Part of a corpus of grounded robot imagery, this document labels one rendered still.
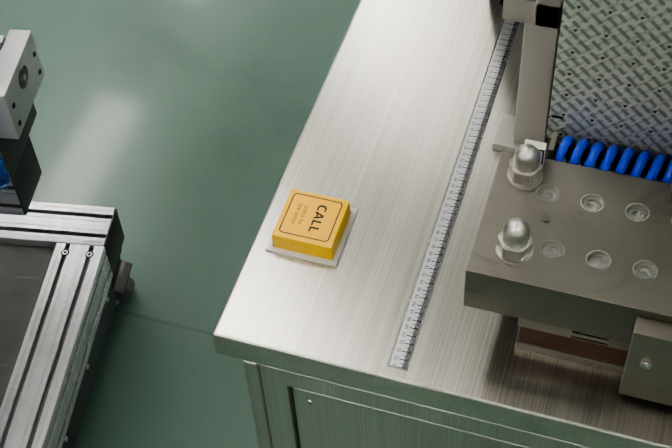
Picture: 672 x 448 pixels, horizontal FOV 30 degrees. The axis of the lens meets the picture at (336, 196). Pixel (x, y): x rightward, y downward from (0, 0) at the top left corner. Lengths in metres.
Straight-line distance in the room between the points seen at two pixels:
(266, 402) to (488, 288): 0.33
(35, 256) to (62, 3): 0.95
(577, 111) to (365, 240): 0.28
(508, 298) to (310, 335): 0.22
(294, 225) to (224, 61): 1.54
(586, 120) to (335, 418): 0.43
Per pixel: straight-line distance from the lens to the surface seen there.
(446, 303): 1.34
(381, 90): 1.54
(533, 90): 1.41
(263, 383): 1.39
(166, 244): 2.56
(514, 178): 1.27
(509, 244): 1.20
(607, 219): 1.26
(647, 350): 1.22
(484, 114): 1.52
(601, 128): 1.31
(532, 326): 1.28
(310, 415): 1.42
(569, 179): 1.29
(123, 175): 2.70
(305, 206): 1.39
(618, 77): 1.26
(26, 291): 2.29
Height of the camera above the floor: 2.01
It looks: 51 degrees down
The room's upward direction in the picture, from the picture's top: 4 degrees counter-clockwise
